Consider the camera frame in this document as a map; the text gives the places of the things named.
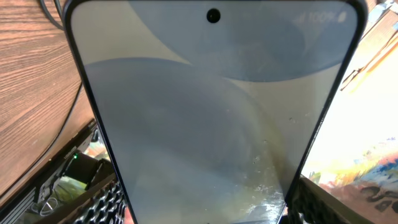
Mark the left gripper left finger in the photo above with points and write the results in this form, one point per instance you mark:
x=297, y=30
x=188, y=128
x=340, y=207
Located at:
x=102, y=204

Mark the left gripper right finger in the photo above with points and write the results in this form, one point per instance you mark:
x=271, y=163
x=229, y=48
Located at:
x=309, y=203

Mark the blue Samsung Galaxy smartphone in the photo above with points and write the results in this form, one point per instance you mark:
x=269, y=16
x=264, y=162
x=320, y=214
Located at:
x=208, y=109

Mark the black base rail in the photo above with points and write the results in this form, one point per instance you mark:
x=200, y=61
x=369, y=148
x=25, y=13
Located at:
x=41, y=186

